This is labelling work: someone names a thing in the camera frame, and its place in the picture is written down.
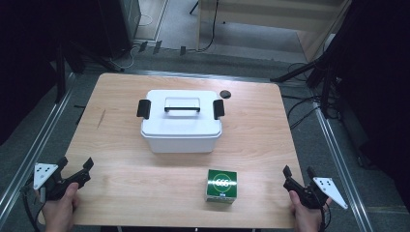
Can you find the black tripod stand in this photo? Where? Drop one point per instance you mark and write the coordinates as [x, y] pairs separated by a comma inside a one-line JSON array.
[[325, 80], [60, 74]]

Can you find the person's left hand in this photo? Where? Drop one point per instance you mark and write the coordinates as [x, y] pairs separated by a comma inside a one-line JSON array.
[[59, 214]]

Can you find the green cube carton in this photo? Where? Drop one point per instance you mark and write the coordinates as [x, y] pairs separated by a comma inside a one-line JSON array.
[[221, 185]]

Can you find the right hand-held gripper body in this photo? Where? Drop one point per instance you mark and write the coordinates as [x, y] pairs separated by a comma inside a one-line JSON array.
[[309, 196]]

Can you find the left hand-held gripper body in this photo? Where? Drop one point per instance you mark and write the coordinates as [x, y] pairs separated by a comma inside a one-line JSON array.
[[61, 187]]

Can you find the black round table grommet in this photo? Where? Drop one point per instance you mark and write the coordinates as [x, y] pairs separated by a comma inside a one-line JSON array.
[[225, 94]]

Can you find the black tape strip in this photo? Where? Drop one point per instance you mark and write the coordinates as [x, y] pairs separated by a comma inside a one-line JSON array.
[[157, 47], [143, 46], [182, 50]]

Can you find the white plastic storage box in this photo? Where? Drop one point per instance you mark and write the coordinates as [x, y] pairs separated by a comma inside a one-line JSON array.
[[180, 145]]

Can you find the black curtain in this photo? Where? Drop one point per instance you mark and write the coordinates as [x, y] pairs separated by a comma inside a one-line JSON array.
[[29, 48], [380, 80]]

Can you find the metal floor rail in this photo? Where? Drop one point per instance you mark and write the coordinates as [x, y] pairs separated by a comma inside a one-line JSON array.
[[35, 148], [341, 167]]

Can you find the white lid with black latches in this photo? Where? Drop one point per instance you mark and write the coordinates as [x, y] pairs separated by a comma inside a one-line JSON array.
[[180, 124]]

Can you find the light wooden furniture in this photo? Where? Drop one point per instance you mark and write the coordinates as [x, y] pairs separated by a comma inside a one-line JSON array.
[[274, 14]]

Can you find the person's right hand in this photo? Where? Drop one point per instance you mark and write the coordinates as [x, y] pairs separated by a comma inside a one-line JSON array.
[[309, 220]]

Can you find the dark cabinet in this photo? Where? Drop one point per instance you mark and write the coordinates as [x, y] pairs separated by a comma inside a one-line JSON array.
[[119, 25]]

